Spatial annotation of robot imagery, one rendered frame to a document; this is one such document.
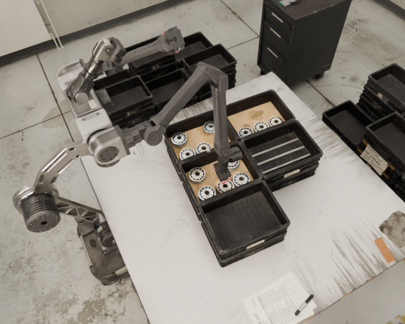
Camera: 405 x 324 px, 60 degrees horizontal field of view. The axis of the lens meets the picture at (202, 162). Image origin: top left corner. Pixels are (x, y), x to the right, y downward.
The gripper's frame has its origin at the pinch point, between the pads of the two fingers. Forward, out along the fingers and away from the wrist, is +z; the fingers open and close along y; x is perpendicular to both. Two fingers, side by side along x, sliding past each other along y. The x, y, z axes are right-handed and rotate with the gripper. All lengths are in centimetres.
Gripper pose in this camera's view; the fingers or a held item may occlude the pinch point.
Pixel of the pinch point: (221, 178)
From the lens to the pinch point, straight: 196.5
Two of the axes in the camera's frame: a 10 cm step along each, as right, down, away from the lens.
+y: -3.9, -7.6, 5.2
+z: -0.2, 5.7, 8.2
